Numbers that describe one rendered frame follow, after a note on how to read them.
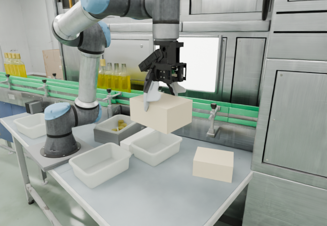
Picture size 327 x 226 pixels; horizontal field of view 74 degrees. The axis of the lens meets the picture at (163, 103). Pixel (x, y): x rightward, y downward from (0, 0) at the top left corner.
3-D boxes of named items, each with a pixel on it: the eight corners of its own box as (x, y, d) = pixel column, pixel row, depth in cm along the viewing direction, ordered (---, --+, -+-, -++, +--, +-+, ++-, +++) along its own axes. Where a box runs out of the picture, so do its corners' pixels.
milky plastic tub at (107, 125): (141, 131, 133) (141, 118, 131) (118, 147, 114) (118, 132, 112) (118, 126, 141) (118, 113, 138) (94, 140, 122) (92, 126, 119)
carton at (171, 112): (167, 134, 61) (167, 109, 59) (130, 120, 72) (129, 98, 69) (191, 122, 70) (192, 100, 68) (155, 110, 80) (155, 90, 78)
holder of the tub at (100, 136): (146, 128, 138) (145, 117, 136) (118, 148, 115) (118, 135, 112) (124, 123, 145) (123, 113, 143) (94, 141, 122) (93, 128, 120)
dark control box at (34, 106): (43, 111, 168) (41, 101, 165) (33, 115, 161) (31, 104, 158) (36, 110, 171) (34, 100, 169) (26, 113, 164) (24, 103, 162)
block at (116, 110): (121, 114, 144) (121, 104, 142) (112, 119, 136) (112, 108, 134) (117, 113, 146) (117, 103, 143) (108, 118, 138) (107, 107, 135)
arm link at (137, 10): (112, -11, 64) (134, -17, 56) (143, -5, 71) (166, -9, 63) (113, 18, 66) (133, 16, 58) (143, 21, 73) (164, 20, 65)
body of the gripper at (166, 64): (170, 87, 59) (170, 41, 56) (148, 82, 65) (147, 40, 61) (186, 82, 65) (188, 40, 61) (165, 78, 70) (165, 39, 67)
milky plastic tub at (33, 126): (31, 143, 123) (28, 129, 120) (14, 133, 135) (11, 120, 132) (60, 132, 136) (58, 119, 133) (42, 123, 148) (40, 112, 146)
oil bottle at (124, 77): (131, 102, 149) (130, 70, 142) (126, 104, 144) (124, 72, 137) (124, 101, 151) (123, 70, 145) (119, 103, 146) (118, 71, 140)
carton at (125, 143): (158, 138, 126) (158, 128, 124) (129, 156, 108) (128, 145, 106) (150, 135, 130) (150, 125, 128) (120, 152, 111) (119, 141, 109)
